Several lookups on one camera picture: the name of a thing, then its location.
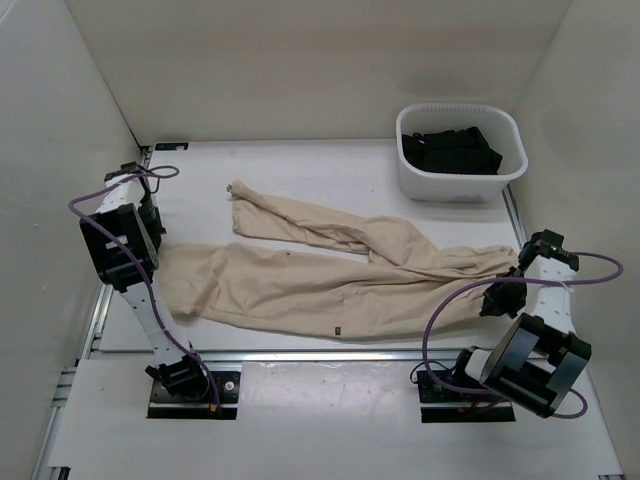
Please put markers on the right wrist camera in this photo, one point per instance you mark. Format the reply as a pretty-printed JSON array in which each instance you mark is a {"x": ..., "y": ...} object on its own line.
[{"x": 515, "y": 275}]

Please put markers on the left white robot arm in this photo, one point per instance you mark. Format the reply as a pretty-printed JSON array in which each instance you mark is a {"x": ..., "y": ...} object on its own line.
[{"x": 123, "y": 230}]

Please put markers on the beige trousers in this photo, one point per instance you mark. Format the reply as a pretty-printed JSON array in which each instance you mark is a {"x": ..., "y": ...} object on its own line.
[{"x": 308, "y": 270}]

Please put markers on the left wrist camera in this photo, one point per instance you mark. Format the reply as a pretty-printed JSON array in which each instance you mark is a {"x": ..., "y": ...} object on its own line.
[{"x": 125, "y": 169}]

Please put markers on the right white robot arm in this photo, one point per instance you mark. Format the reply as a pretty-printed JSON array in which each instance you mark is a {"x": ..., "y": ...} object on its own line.
[{"x": 540, "y": 357}]

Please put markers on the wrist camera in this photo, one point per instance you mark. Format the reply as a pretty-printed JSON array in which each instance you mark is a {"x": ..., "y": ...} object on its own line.
[
  {"x": 515, "y": 275},
  {"x": 125, "y": 169}
]

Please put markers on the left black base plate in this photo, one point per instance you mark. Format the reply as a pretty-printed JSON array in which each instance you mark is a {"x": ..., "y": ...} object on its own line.
[{"x": 198, "y": 406}]

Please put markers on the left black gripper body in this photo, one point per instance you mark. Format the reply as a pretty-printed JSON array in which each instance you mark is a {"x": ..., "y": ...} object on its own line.
[{"x": 150, "y": 218}]

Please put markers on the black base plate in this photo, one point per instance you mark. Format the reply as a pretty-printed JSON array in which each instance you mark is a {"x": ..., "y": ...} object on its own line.
[
  {"x": 442, "y": 406},
  {"x": 198, "y": 406}
]

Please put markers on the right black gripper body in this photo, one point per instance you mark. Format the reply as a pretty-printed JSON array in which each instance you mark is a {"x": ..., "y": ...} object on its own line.
[{"x": 506, "y": 297}]

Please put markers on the small blue label sticker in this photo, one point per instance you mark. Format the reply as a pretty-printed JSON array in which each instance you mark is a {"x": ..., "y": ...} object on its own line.
[{"x": 171, "y": 146}]

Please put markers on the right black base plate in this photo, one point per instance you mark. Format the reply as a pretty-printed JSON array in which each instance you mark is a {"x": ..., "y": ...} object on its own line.
[{"x": 442, "y": 406}]

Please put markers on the black folded trousers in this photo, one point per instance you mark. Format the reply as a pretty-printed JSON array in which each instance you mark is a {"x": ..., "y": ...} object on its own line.
[{"x": 459, "y": 152}]

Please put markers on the white plastic basket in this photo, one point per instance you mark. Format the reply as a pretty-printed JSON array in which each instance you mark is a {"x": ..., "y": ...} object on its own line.
[{"x": 499, "y": 129}]

